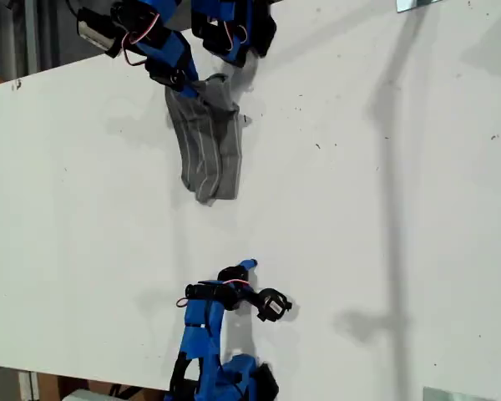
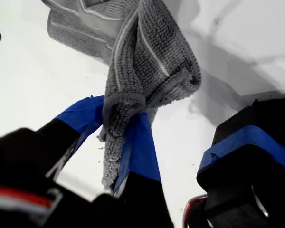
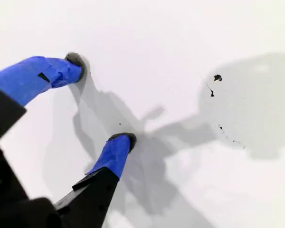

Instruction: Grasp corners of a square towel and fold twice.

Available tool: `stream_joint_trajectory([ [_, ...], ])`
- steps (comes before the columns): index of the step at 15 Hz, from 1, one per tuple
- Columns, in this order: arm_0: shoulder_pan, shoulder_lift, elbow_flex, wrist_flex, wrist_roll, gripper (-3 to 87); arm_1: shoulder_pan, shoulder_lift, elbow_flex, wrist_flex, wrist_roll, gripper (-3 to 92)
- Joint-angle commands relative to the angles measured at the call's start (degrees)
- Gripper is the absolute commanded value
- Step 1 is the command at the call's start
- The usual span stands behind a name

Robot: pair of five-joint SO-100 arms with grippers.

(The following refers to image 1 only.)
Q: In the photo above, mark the black camera stalk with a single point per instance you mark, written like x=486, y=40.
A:
x=248, y=296

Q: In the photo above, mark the white plastic container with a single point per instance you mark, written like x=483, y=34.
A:
x=87, y=396

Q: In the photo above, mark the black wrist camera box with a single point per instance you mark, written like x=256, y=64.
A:
x=273, y=305
x=96, y=31

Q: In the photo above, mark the white table leg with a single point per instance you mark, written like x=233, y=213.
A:
x=28, y=386

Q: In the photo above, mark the grey white-striped towel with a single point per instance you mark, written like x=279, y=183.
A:
x=209, y=150

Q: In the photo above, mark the grey metal post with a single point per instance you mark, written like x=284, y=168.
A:
x=31, y=37

